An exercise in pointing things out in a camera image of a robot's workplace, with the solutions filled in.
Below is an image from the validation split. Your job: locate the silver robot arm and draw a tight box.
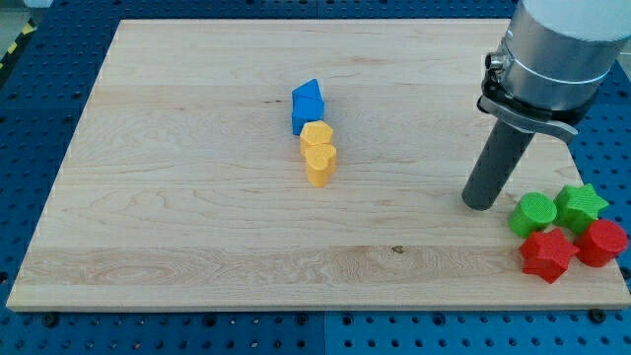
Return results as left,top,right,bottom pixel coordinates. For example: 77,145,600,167
478,0,630,143

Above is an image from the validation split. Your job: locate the wooden board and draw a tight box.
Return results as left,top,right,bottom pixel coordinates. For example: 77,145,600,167
7,20,630,313

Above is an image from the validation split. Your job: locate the yellow heart block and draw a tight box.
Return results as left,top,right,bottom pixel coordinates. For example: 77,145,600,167
305,144,337,187

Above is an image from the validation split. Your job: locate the yellow pentagon block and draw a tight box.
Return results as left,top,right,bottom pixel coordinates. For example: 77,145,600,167
300,120,334,157

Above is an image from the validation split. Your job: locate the blue cube block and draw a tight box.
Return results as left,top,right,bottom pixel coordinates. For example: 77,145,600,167
292,97,324,135

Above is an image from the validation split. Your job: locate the blue triangle block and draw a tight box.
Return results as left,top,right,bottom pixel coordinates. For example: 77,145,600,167
292,79,322,101

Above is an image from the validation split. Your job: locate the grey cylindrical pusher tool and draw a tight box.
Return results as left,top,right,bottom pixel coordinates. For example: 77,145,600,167
461,120,534,210

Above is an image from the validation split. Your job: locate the green cylinder block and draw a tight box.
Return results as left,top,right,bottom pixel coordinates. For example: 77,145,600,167
508,192,557,239

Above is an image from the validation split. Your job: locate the red star block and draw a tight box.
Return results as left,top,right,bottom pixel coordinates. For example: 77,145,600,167
520,228,580,284

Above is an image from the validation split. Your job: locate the green star block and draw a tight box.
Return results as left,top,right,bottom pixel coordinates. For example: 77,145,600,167
553,183,609,235

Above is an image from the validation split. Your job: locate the red cylinder block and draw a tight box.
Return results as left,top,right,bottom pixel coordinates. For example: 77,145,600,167
575,219,629,267

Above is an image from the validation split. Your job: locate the yellow black hazard tape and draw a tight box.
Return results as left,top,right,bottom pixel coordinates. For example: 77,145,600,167
1,19,37,72

